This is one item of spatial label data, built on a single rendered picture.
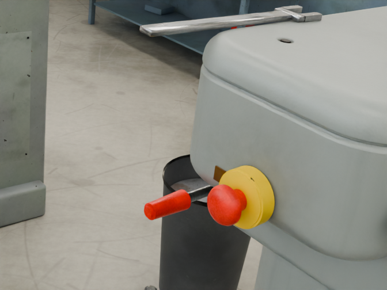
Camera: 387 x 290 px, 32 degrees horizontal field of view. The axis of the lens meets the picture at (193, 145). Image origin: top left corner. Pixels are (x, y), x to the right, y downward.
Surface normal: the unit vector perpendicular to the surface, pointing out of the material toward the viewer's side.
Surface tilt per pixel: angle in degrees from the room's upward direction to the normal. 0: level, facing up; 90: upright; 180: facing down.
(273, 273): 90
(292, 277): 90
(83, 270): 0
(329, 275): 90
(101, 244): 0
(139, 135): 0
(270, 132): 90
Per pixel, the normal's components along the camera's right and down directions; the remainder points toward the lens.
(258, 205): -0.73, 0.22
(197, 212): -0.27, 0.45
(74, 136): 0.12, -0.89
